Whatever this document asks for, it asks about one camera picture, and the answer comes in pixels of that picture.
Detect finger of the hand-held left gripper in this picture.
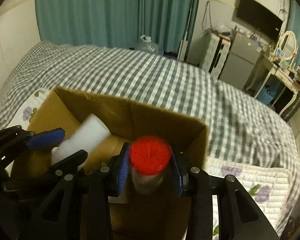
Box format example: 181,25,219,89
0,126,66,161
1,149,89,193

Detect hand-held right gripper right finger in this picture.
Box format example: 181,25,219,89
168,149,274,240

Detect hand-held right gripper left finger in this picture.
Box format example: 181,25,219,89
27,142,131,240

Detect white plastic bottle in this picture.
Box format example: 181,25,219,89
51,113,111,167

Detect red cap bottle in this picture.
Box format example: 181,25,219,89
129,135,172,195

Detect brown cardboard box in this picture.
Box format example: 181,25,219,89
10,86,210,240

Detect white floral quilt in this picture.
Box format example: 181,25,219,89
14,87,292,240

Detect grey white checkered blanket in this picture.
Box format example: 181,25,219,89
0,40,300,237

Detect blue plastic basket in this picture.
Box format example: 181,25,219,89
254,84,277,106

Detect clear water jug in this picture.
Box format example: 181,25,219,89
135,35,161,54

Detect white stacked storage shelf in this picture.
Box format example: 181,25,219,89
201,32,232,79

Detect grey small fridge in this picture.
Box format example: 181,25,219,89
219,34,262,91

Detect teal window curtain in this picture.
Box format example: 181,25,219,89
34,0,203,55

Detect dark striped suitcase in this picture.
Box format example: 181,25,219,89
280,89,300,123

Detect white dressing table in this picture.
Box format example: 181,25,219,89
245,54,300,111

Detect white mop pole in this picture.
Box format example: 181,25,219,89
177,0,196,62

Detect clear plastic bag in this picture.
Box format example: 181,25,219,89
210,23,237,39

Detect white oval vanity mirror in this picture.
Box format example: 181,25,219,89
274,30,298,62

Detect black wall television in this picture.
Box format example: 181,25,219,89
236,0,284,42

